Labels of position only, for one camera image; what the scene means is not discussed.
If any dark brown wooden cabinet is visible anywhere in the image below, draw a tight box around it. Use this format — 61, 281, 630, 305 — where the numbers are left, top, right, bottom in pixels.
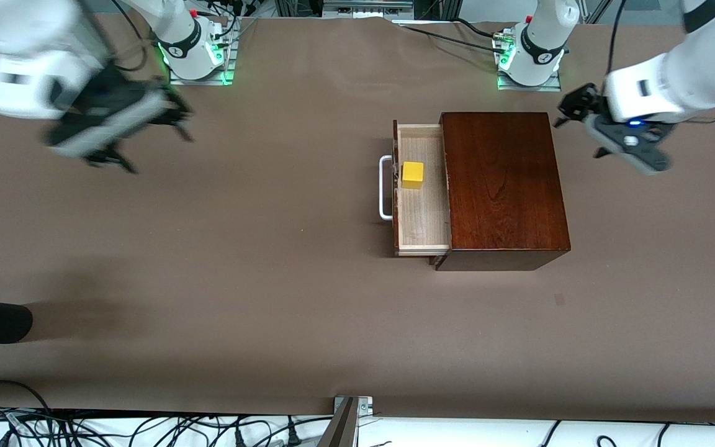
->
430, 112, 572, 272

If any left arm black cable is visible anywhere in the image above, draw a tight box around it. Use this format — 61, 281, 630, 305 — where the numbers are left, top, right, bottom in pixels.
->
606, 0, 715, 123

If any silver metal frame bar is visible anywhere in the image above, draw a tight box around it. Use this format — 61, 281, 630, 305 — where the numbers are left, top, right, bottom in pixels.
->
323, 0, 414, 19

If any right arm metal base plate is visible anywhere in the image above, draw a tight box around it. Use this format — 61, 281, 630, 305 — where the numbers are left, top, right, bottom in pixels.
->
168, 43, 238, 86

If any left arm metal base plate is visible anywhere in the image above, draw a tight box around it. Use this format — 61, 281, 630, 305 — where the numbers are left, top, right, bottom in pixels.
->
497, 68, 562, 93

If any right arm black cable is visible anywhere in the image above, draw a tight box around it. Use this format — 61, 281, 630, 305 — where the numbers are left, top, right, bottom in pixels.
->
81, 0, 150, 72

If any grey aluminium beam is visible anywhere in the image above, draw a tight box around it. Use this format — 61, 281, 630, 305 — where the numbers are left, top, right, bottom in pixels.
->
315, 397, 358, 447

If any silver metal bracket plate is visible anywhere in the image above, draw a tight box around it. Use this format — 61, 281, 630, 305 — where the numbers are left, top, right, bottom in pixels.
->
333, 395, 374, 415

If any wooden drawer with white handle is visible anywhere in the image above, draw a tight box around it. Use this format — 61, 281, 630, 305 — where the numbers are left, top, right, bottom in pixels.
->
379, 120, 452, 257

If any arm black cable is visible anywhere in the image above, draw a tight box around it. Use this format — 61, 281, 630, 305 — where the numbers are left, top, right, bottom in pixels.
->
606, 0, 715, 123
81, 0, 150, 72

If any yellow cube block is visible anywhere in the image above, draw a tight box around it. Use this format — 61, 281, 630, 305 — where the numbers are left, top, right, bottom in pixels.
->
402, 161, 425, 190

